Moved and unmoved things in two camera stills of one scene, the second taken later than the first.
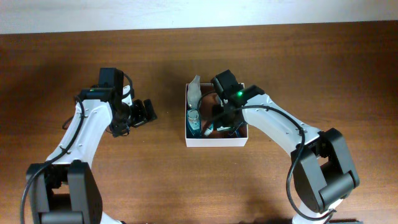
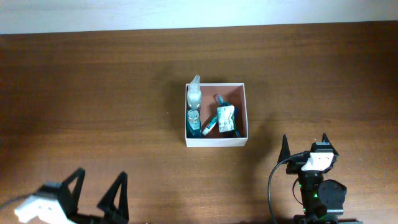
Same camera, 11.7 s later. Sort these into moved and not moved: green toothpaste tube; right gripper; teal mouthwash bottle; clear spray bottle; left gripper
Moved: left gripper; right gripper
Not moved: green toothpaste tube; teal mouthwash bottle; clear spray bottle
